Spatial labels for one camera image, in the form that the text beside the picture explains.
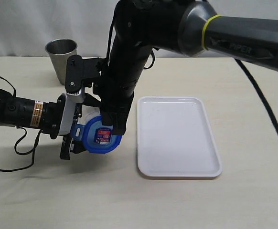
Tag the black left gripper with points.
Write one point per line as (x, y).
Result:
(53, 116)

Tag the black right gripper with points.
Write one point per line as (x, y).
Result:
(116, 88)

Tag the clear plastic container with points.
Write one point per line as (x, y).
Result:
(88, 113)

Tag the blue container lid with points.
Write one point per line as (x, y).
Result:
(97, 138)

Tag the stainless steel cup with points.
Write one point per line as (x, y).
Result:
(59, 51)

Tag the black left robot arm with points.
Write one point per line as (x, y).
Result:
(22, 112)

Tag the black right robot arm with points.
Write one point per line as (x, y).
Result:
(187, 27)

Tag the white rectangular tray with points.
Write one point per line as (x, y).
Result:
(175, 139)

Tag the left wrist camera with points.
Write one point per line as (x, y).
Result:
(71, 100)

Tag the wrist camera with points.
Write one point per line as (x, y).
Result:
(71, 100)
(81, 73)

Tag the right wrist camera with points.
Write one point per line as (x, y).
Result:
(81, 73)

